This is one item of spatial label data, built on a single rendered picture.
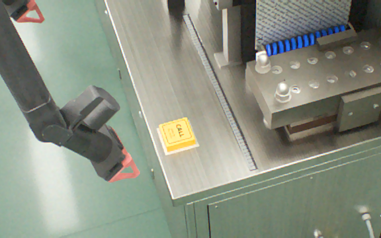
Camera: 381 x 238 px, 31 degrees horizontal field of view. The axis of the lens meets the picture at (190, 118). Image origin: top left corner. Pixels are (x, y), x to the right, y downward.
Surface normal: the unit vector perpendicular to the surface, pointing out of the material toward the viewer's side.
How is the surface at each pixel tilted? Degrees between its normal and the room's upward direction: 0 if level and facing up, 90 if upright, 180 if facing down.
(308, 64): 0
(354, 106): 90
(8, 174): 0
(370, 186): 90
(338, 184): 90
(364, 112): 90
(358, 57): 0
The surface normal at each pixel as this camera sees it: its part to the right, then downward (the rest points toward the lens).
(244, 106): -0.06, -0.61
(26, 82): 0.49, 0.59
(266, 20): 0.29, 0.75
